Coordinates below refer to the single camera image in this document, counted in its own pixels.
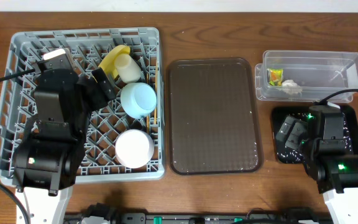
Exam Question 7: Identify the dark brown serving tray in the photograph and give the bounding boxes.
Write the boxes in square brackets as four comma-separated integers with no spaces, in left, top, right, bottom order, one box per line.
[167,58,263,175]

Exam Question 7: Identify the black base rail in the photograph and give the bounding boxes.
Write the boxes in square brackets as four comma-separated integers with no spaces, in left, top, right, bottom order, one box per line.
[63,203,333,224]

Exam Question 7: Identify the yellow green snack wrapper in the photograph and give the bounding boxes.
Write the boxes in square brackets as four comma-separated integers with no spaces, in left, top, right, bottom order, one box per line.
[267,68,283,86]

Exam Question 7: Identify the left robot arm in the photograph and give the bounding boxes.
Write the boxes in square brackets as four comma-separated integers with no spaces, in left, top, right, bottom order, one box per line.
[12,49,116,223]

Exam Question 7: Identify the white tissue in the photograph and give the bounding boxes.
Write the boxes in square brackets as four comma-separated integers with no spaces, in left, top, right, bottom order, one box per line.
[282,80,302,95]

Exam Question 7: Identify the black tray bin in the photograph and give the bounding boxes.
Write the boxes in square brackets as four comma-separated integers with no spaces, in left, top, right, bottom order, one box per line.
[271,106,358,164]

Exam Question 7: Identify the spilled rice and shells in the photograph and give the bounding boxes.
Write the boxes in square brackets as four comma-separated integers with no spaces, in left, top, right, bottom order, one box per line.
[272,106,355,164]

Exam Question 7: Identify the light blue bowl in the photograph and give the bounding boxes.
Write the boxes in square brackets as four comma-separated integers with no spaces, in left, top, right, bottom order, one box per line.
[121,83,156,119]

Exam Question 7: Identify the white bowl with food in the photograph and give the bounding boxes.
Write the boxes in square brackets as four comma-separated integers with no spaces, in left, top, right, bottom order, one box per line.
[115,129,154,169]

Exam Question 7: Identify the clear plastic container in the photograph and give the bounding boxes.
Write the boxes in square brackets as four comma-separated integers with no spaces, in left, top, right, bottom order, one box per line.
[255,50,358,102]

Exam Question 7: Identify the grey dishwasher rack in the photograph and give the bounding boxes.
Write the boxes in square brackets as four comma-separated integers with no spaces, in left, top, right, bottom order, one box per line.
[0,27,165,185]

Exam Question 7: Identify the yellow plate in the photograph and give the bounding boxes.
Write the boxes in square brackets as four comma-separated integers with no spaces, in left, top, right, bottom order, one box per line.
[98,45,131,84]

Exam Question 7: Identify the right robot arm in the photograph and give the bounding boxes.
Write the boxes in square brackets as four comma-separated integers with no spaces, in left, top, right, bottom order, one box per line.
[271,103,358,223]

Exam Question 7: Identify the white cup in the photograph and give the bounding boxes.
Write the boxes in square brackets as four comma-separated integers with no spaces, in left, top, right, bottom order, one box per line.
[114,54,141,83]

